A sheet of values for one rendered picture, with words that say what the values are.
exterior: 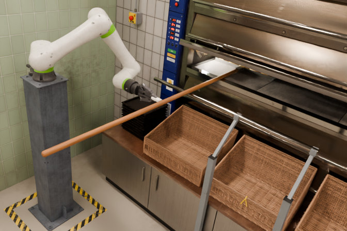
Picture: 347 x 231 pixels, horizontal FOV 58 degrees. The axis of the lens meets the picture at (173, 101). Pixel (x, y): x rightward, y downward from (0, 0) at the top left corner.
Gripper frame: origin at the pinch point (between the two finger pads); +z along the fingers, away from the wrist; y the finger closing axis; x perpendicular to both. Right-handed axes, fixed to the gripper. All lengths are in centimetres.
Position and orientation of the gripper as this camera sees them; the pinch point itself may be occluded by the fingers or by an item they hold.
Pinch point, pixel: (156, 99)
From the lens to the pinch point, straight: 197.4
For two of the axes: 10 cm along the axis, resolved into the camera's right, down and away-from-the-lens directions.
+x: -6.5, 2.8, -7.1
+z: 7.5, 3.7, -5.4
